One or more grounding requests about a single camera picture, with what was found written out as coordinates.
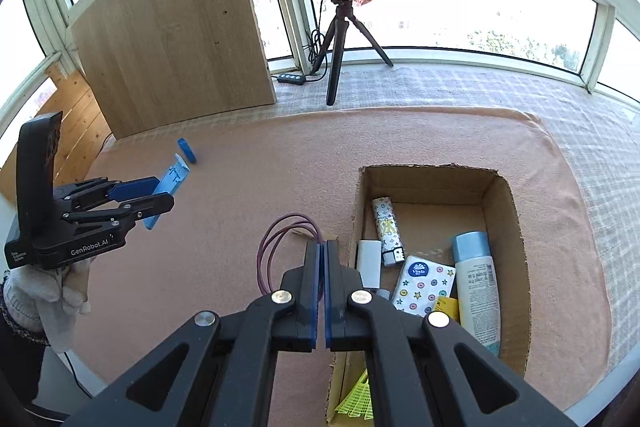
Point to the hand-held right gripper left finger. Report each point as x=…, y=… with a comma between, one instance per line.
x=312, y=287

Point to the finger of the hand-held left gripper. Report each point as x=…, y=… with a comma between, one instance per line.
x=145, y=206
x=132, y=188

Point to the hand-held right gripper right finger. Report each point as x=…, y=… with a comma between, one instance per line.
x=330, y=287

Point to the blue plastic phone stand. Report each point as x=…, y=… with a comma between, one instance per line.
x=172, y=177

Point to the small white box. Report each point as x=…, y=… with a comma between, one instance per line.
x=369, y=264

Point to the patterned lighter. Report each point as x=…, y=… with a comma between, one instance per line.
x=386, y=227

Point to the patterned tissue pack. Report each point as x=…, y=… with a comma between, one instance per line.
x=422, y=284

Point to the yellow plastic shuttlecock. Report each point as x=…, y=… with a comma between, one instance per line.
x=357, y=399

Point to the yellow and grey card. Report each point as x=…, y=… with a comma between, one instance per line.
x=447, y=307

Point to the cardboard box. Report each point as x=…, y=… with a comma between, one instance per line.
x=430, y=187

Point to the white bottle with blue cap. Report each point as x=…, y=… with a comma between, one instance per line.
x=477, y=292

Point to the person's left forearm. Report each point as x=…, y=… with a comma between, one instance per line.
x=20, y=367

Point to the person's left hand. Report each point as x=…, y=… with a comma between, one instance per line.
x=45, y=297

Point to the blue round disc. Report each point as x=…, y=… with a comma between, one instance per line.
x=187, y=150

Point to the pine plank panel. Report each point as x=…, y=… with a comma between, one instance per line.
x=80, y=117

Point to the pink blanket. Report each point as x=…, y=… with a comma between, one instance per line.
x=225, y=167

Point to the light oak wooden board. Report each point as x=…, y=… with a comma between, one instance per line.
x=175, y=32

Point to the black inline remote control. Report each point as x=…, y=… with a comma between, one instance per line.
x=289, y=79

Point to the checked grey mat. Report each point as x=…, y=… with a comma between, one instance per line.
x=500, y=87

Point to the white window frame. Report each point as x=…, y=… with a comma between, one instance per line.
x=602, y=32

